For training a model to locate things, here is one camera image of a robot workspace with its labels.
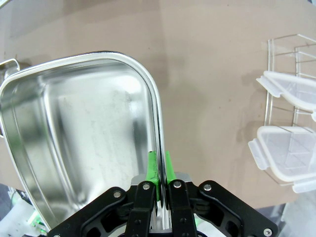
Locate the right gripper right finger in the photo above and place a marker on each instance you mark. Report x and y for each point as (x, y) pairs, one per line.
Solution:
(182, 209)

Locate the stainless steel rectangular container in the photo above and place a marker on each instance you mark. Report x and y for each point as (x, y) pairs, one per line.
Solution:
(86, 111)
(8, 61)

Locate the clear acrylic rack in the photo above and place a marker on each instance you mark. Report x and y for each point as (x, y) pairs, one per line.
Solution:
(270, 74)

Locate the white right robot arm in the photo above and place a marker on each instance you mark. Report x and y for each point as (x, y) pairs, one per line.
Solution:
(17, 217)

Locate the translucent plastic snap lid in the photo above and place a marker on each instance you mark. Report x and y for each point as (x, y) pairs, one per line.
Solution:
(284, 153)
(296, 91)

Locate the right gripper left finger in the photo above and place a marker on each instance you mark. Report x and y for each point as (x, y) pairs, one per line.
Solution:
(138, 209)

